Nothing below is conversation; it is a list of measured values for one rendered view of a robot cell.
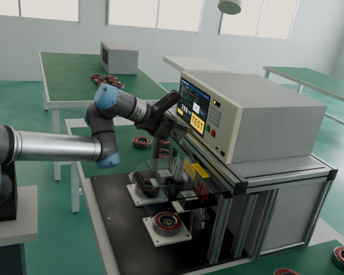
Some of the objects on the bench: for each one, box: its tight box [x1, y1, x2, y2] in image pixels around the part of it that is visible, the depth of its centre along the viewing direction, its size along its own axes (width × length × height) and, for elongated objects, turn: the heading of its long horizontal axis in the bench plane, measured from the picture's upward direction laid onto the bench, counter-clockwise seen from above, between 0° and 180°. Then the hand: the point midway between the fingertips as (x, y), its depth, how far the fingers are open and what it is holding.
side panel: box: [248, 180, 334, 261], centre depth 118 cm, size 28×3×32 cm, turn 98°
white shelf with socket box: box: [163, 56, 234, 74], centre depth 223 cm, size 35×37×46 cm
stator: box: [153, 212, 182, 236], centre depth 123 cm, size 11×11×4 cm
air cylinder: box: [190, 208, 211, 231], centre depth 129 cm, size 5×8×6 cm
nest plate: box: [143, 213, 192, 247], centre depth 124 cm, size 15×15×1 cm
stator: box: [133, 136, 152, 149], centre depth 192 cm, size 11×11×4 cm
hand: (190, 128), depth 112 cm, fingers closed
